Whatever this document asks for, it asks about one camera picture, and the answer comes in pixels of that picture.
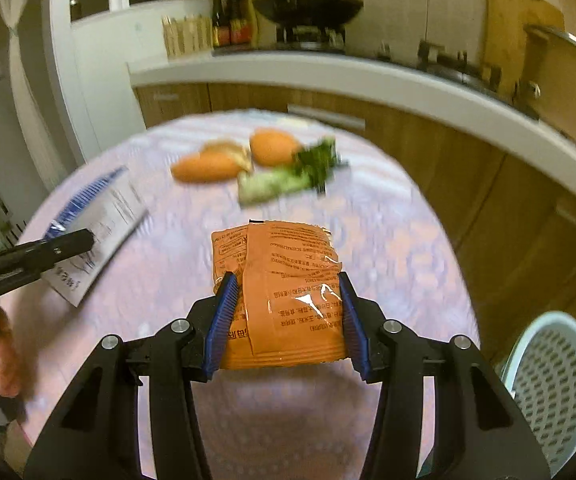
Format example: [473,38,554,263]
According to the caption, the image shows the blue white milk carton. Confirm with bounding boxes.
[43,167,147,307]

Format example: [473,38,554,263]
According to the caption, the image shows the orange snack packet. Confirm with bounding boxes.
[211,220,346,370]

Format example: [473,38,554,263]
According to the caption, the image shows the orange peel large piece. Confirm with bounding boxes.
[250,128,302,167]

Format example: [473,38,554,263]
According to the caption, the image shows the green bok choy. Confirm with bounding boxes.
[237,136,346,207]

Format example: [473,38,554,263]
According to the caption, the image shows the light blue perforated basket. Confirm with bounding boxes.
[500,311,576,474]

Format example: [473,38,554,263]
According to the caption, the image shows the wooden lower cabinets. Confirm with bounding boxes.
[134,82,576,358]

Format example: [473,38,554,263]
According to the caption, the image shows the woven utensil basket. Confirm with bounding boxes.
[162,15,213,58]

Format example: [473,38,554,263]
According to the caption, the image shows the dark sauce bottle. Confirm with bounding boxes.
[212,0,231,49]

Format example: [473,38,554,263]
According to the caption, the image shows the red label sauce bottle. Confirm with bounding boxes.
[228,0,254,46]

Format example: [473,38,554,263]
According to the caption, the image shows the black gas stove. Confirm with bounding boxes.
[212,24,519,106]

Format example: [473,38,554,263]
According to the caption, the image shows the brown rice cooker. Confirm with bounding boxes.
[514,25,576,144]

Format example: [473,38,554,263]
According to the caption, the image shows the black wok on stove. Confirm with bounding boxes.
[252,0,364,28]

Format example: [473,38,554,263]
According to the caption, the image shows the wooden cutting board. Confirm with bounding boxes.
[482,0,564,98]

